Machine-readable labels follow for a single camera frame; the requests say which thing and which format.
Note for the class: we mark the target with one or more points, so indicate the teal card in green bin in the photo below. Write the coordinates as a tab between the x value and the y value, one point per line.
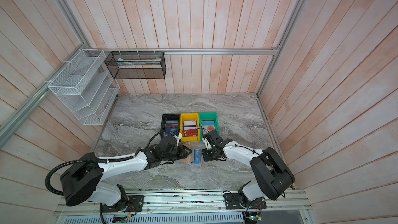
208	124

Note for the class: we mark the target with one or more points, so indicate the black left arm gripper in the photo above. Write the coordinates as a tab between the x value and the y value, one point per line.
183	153

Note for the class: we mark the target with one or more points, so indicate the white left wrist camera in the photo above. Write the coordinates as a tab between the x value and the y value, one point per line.
178	137

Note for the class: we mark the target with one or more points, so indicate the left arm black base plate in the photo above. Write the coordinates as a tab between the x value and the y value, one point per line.
134	204

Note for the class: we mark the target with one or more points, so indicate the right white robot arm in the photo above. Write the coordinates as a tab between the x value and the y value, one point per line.
272	175

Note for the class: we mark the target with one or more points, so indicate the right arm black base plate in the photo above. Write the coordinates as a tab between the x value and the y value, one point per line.
239	201

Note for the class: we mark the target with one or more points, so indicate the black mesh wall basket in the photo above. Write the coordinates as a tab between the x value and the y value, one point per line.
136	64

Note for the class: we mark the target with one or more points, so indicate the red card in yellow bin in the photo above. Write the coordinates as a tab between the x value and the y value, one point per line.
190	132

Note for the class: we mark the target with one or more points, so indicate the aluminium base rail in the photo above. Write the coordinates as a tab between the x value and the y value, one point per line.
192	207

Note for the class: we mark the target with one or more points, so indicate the tan leather card holder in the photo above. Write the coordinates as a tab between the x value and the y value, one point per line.
188	162

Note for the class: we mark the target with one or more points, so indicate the yellow plastic bin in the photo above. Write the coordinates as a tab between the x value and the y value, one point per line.
189	121

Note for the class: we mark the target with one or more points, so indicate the white wire mesh shelf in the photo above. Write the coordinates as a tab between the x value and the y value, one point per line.
85	87

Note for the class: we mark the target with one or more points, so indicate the blue credit card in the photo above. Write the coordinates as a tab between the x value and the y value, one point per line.
198	158

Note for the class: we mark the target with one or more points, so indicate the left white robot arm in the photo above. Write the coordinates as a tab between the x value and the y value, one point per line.
84	181

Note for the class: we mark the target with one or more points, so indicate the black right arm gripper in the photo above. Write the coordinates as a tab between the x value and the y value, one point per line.
205	155

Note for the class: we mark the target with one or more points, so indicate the green plastic bin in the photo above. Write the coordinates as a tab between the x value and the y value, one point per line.
208	116

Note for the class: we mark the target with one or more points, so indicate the black plastic bin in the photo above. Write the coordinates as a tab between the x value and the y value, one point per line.
170	123

